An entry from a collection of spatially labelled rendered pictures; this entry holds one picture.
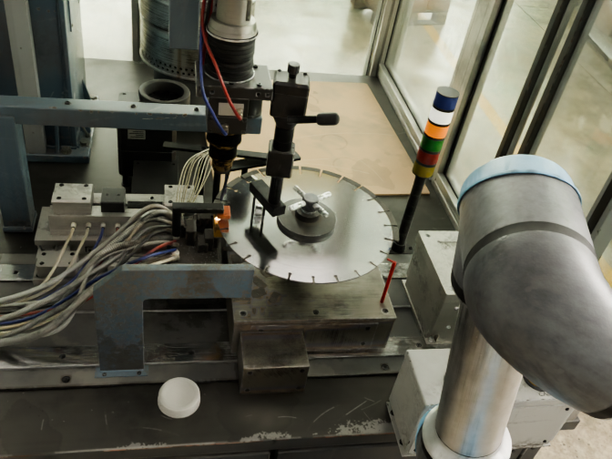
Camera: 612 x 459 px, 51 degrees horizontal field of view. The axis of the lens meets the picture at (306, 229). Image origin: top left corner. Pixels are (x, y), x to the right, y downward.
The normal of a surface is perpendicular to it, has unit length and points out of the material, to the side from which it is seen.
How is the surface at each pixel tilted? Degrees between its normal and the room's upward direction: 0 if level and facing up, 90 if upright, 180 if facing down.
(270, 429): 0
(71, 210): 90
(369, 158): 0
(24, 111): 90
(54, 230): 90
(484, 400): 90
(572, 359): 68
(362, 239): 0
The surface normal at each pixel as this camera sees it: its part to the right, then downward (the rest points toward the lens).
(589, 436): 0.15, -0.76
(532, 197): -0.09, -0.79
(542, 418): 0.16, 0.65
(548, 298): -0.31, -0.25
